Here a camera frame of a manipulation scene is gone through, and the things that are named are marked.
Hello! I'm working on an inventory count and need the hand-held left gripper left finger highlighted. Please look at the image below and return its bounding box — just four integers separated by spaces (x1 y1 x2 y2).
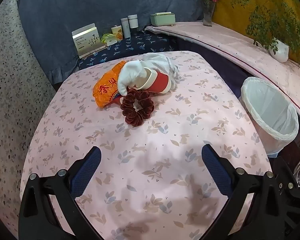
18 146 102 240

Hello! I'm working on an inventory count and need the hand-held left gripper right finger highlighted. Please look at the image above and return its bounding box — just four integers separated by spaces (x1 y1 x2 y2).
201 144 284 240

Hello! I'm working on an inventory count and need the dark red velvet scrunchie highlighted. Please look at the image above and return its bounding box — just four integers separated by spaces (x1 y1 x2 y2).
120 88 154 125

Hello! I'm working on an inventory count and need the bin with white liner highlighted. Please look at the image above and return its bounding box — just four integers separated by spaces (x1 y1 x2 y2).
240 76 299 155

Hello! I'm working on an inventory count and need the orange plastic bag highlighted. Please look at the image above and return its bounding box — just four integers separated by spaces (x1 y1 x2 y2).
93 60 130 109

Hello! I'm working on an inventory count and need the white cloth glove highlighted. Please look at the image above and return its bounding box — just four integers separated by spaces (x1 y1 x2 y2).
117 60 150 97
142 52 179 92

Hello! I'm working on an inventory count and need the pink rabbit print tablecloth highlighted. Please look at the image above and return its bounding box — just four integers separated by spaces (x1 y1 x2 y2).
20 51 273 240

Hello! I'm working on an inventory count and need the grey speckled cloth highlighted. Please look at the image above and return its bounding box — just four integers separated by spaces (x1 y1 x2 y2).
0 0 55 225

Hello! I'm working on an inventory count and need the pale pink shelf cloth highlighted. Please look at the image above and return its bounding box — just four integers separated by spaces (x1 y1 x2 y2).
145 22 300 120

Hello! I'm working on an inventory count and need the white booklet box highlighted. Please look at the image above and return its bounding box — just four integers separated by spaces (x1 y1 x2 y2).
72 24 106 58

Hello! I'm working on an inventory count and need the small green packet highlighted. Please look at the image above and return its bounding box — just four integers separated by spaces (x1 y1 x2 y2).
101 33 117 47

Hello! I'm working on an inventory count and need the green plant in white pot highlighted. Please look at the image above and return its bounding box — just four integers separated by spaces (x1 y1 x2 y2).
231 0 300 63

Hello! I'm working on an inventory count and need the navy floral cloth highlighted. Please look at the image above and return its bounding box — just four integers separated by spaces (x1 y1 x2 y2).
79 31 175 70

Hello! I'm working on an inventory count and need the orange patterned tin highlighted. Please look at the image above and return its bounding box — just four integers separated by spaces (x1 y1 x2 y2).
111 25 123 42

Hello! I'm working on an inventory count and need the slim white bottle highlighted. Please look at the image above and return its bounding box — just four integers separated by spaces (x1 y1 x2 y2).
120 18 131 39

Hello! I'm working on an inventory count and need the glass vase with pink flowers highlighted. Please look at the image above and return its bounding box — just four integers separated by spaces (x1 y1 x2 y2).
195 0 220 27

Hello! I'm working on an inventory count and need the pale green tissue box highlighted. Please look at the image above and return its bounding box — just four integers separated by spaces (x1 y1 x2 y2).
150 12 176 27

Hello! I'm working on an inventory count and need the blue backdrop cloth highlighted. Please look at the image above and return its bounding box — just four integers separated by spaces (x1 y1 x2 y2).
16 0 217 85

